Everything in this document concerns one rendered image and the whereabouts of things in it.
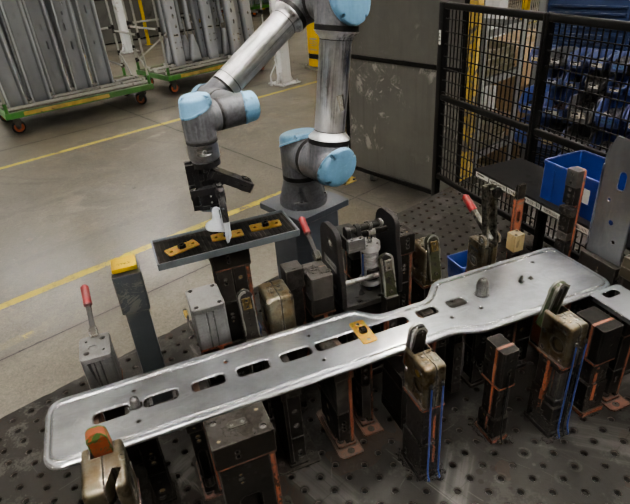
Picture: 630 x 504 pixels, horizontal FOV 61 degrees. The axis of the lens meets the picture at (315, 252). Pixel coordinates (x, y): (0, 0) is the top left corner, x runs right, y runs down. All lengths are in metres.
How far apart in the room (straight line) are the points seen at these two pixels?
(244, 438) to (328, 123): 0.84
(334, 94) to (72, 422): 0.99
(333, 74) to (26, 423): 1.28
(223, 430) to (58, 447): 0.33
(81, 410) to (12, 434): 0.52
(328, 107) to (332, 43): 0.16
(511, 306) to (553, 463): 0.38
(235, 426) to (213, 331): 0.29
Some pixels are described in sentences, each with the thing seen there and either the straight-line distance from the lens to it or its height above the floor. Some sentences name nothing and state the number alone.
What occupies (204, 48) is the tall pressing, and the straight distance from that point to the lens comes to 9.38.
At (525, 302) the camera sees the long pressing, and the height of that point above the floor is 1.00.
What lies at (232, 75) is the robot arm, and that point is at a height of 1.53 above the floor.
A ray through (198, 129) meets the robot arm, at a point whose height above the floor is 1.46.
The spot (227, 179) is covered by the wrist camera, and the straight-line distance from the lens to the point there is 1.33.
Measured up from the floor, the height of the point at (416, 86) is 0.91.
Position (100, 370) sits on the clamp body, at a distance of 1.30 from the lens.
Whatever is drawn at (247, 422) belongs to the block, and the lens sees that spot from 1.07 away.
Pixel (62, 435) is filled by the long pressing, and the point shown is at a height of 1.00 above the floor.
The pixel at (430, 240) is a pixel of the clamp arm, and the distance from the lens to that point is 1.46.
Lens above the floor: 1.81
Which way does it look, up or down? 30 degrees down
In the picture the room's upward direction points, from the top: 5 degrees counter-clockwise
